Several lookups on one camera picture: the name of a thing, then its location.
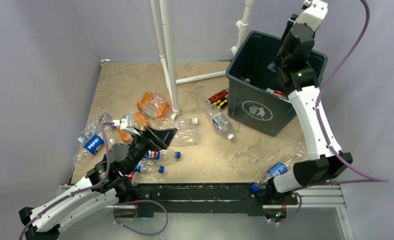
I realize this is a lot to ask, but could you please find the yellow black screwdriver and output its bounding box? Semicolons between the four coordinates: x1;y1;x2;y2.
216;99;228;110
212;95;228;107

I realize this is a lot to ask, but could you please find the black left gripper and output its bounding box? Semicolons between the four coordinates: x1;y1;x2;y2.
125;125;177;175

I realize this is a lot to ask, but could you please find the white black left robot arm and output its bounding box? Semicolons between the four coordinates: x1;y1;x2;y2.
18;126;178;240

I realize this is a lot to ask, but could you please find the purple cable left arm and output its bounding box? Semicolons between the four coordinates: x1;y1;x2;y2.
18;121;170;240

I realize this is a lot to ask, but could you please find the clear crushed bottle white cap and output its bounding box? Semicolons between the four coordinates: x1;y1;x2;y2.
155;117;199;130

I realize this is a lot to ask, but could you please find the small bottle red white label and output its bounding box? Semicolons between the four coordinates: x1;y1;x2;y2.
127;171;142;187

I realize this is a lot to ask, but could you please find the blue label bottle near base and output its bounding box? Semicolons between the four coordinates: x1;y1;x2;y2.
250;153;303;194

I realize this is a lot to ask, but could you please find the white camera right wrist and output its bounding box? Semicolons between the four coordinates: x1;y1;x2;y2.
294;0;329;32

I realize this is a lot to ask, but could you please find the clear crushed bottle blue label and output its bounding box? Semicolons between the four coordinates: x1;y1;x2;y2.
77;112;112;144

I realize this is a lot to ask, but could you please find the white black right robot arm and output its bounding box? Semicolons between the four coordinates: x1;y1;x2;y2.
265;23;353;204

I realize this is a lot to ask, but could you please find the clear bottle white barcode label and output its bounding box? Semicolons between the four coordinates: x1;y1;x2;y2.
206;105;235;141

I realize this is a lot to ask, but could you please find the dark green trash bin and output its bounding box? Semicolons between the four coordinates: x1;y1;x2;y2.
226;31;328;137

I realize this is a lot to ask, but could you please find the white pvc pipe frame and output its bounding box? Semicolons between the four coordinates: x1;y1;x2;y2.
149;0;255;118

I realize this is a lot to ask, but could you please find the water bottle blue label cap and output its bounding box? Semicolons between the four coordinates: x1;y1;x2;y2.
133;159;165;174

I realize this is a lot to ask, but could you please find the large pepsi bottle blue label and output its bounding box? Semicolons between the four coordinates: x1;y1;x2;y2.
74;126;122;165

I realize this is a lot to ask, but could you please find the water bottle lake picture label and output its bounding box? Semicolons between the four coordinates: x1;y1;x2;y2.
266;88;288;100

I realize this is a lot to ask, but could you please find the small pepsi bottle blue cap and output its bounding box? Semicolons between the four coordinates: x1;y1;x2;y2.
144;149;182;165

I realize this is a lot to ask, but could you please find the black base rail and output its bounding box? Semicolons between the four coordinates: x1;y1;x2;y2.
134;182;299;218

